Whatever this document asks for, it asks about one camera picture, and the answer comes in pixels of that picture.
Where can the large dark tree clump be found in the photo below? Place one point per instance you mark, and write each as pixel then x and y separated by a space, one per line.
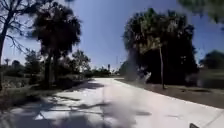
pixel 166 46

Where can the bare branched tree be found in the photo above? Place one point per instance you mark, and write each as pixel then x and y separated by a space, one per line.
pixel 7 30

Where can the shaded grass and scrub strip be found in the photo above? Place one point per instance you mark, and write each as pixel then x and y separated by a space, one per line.
pixel 20 93

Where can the thin tree trunk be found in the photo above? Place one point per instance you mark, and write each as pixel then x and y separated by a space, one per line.
pixel 162 66

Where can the distant low tree line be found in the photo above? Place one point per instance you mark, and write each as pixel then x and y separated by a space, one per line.
pixel 96 71

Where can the robot's own part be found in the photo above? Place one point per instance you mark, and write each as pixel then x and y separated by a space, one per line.
pixel 193 126

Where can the grass verge with dry patches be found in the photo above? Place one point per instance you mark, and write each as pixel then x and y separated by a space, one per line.
pixel 186 91

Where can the dark tree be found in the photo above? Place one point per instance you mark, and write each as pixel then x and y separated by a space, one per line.
pixel 213 60

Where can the pale concrete path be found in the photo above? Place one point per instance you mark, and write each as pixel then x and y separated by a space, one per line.
pixel 110 100

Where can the tall palm tree cluster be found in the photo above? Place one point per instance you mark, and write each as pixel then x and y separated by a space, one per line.
pixel 55 36

